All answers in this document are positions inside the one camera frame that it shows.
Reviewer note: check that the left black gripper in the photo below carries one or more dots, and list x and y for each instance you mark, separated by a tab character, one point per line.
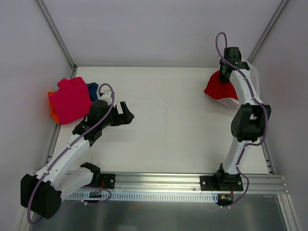
116	117

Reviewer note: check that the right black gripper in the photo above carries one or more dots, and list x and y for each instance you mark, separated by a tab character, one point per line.
224	72

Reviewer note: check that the red t shirt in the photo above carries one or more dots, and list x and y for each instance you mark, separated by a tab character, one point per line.
219	90

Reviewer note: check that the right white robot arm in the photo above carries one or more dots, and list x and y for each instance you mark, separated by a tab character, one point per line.
249	125

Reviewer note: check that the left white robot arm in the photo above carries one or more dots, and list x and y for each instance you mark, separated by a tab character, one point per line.
44	192

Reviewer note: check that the white plastic basket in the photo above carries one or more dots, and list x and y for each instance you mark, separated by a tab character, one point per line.
246	84

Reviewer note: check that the blue folded t shirt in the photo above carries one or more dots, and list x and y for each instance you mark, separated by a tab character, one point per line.
93	91

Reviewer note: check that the pink folded t shirt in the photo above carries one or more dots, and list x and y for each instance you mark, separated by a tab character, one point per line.
71	101

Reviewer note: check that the orange folded t shirt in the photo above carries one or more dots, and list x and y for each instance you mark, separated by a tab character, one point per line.
53	112

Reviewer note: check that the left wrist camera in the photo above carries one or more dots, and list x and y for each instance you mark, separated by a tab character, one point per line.
107	96

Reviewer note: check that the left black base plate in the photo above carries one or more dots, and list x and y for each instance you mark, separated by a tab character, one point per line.
106	181

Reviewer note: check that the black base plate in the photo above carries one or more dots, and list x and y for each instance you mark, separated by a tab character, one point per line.
106	181
215	183

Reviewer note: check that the aluminium mounting rail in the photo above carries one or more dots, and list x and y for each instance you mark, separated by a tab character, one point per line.
185	183

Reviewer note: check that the white slotted cable duct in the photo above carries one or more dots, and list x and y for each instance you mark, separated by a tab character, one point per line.
145	196

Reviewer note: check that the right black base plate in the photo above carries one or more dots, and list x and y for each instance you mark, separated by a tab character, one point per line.
215	183

